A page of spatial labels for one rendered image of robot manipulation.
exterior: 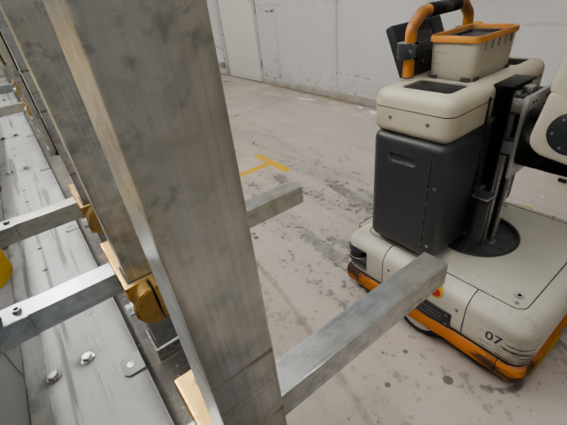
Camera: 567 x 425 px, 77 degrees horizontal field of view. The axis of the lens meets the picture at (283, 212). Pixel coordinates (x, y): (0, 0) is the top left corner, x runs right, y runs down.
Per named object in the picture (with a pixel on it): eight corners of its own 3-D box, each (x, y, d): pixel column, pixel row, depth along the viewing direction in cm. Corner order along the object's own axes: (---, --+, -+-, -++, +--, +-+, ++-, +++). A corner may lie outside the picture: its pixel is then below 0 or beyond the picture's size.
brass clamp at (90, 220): (108, 196, 70) (99, 174, 67) (129, 224, 61) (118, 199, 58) (75, 209, 67) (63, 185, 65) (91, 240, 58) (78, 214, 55)
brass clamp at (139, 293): (151, 254, 52) (140, 225, 50) (190, 306, 43) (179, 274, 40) (108, 274, 49) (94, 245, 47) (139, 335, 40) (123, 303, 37)
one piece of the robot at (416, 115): (364, 257, 139) (371, 13, 94) (445, 201, 165) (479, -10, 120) (445, 304, 115) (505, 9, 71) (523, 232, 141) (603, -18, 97)
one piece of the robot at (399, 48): (396, 106, 111) (373, 32, 107) (458, 80, 128) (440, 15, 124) (426, 95, 102) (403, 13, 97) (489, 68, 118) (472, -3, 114)
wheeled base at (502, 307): (342, 278, 149) (342, 230, 136) (432, 216, 180) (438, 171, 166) (515, 396, 102) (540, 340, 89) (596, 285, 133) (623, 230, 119)
